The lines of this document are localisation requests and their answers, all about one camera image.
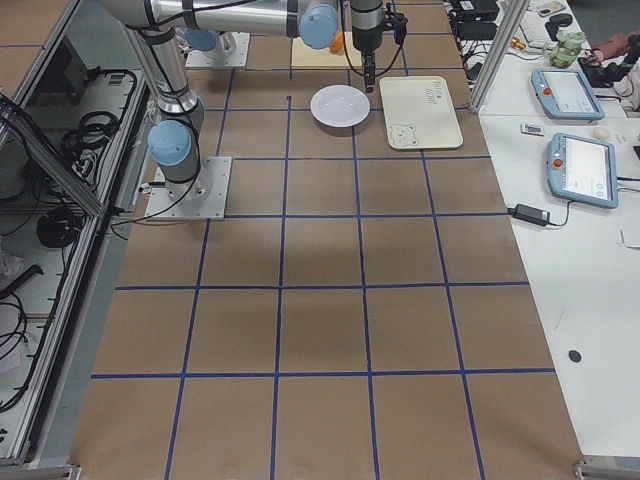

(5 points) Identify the near teach pendant tablet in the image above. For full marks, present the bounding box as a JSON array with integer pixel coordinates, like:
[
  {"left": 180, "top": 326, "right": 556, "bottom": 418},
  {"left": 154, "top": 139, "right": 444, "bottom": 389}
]
[{"left": 546, "top": 133, "right": 619, "bottom": 209}]

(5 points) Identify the small white card box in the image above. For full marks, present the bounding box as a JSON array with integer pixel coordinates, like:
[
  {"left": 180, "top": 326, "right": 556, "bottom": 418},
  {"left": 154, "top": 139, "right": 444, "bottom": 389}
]
[{"left": 520, "top": 123, "right": 545, "bottom": 137}]

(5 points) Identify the black coiled cable bundle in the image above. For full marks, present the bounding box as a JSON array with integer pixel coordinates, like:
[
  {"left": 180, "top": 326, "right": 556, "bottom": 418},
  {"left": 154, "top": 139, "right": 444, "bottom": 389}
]
[{"left": 35, "top": 205, "right": 81, "bottom": 250}]

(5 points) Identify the orange fruit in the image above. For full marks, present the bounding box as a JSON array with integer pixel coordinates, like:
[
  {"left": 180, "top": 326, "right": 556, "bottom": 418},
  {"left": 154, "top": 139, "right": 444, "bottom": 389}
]
[{"left": 329, "top": 31, "right": 345, "bottom": 55}]

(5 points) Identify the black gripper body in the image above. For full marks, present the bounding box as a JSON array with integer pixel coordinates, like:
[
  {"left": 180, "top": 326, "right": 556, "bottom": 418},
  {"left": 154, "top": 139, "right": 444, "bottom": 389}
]
[{"left": 361, "top": 50, "right": 376, "bottom": 76}]

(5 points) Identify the far teach pendant tablet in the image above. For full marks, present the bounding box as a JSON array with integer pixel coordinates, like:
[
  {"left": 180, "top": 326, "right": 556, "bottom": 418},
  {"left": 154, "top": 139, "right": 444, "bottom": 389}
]
[{"left": 531, "top": 69, "right": 605, "bottom": 121}]

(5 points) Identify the white round plate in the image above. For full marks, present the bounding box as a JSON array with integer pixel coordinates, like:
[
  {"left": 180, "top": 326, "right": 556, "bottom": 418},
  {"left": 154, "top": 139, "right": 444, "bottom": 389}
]
[{"left": 310, "top": 85, "right": 370, "bottom": 128}]

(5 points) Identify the beige egg-shaped object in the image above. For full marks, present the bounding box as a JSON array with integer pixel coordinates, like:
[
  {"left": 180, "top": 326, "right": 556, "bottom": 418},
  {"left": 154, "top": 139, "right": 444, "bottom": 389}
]
[{"left": 592, "top": 127, "right": 610, "bottom": 141}]

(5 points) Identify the cream rectangular tray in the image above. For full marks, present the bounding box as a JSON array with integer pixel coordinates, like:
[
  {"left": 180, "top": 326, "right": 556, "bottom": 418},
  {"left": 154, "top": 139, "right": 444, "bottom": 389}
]
[{"left": 379, "top": 76, "right": 463, "bottom": 150}]

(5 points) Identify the teach pendant tablet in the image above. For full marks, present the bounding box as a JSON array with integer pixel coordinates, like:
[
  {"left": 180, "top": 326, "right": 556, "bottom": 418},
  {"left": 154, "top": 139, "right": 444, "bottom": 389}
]
[
  {"left": 531, "top": 69, "right": 605, "bottom": 121},
  {"left": 546, "top": 133, "right": 619, "bottom": 209}
]

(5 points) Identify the black power adapter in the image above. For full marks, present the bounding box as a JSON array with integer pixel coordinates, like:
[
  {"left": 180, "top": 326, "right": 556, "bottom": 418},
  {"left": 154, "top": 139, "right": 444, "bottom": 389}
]
[{"left": 507, "top": 204, "right": 550, "bottom": 227}]

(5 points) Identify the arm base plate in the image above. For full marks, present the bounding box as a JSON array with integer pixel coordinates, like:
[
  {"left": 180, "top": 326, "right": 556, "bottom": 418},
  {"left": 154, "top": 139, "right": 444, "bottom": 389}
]
[
  {"left": 186, "top": 32, "right": 250, "bottom": 70},
  {"left": 144, "top": 156, "right": 232, "bottom": 221}
]

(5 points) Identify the bamboo cutting board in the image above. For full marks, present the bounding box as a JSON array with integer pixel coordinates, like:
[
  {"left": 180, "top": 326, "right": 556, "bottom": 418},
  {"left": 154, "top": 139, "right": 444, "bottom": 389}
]
[{"left": 291, "top": 31, "right": 362, "bottom": 69}]

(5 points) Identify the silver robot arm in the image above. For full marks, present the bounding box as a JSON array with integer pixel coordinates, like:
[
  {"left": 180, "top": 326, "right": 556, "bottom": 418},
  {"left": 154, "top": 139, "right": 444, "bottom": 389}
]
[
  {"left": 182, "top": 28, "right": 237, "bottom": 58},
  {"left": 103, "top": 1, "right": 408, "bottom": 199}
]

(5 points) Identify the aluminium frame post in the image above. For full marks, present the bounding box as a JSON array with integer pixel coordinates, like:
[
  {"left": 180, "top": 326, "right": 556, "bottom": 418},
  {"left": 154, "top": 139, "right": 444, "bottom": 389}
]
[{"left": 468, "top": 0, "right": 530, "bottom": 113}]

